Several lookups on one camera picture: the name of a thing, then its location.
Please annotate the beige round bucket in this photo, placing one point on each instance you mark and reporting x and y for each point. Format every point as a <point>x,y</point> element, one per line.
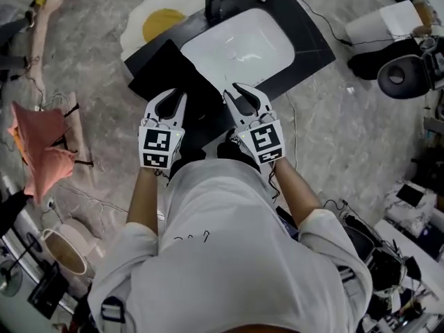
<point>66,255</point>

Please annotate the beige long pole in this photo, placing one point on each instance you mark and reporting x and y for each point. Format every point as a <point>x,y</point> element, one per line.
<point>43,30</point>

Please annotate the black cloth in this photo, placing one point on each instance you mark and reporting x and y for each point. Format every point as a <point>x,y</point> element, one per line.
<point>173,71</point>

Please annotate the black flat case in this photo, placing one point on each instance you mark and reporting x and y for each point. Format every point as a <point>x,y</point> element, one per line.
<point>46,290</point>

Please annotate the person's left forearm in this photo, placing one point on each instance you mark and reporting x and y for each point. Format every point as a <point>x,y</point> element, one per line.
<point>145,200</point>

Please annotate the black floor mat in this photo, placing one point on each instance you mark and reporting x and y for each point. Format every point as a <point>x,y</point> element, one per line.
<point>364,64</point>

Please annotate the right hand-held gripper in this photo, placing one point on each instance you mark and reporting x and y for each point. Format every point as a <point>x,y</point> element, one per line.
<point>267,141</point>

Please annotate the person's black trousers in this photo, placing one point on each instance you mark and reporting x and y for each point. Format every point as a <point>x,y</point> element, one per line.
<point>225,153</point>

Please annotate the dark blue box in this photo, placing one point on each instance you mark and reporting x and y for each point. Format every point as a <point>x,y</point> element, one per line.
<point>288,224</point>

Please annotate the person's right forearm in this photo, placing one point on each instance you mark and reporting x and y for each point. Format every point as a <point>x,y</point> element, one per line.
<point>295,193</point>

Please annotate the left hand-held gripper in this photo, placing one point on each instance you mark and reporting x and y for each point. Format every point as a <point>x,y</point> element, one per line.
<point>157,141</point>

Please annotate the person's white shirt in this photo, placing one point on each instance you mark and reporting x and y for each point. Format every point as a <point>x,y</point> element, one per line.
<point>225,255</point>

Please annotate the white rounded fixture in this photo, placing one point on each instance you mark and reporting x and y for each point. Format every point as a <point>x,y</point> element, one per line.
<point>399,16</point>

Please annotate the pink towel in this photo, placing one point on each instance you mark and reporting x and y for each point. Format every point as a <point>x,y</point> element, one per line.
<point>41,141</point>

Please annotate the fried egg shaped rug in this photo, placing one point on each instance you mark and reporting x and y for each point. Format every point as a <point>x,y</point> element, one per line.
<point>163,21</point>

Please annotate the black toilet seat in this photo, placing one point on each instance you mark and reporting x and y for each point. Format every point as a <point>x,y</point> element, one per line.
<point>416,78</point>

